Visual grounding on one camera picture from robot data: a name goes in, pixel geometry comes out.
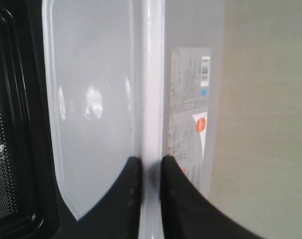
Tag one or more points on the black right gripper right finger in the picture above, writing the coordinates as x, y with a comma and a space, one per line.
249, 198

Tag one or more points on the translucent plastic lidded container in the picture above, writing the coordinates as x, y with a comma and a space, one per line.
131, 78

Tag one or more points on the white microwave door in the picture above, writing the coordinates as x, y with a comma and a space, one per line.
30, 205

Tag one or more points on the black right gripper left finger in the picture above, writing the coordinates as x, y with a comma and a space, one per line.
117, 214

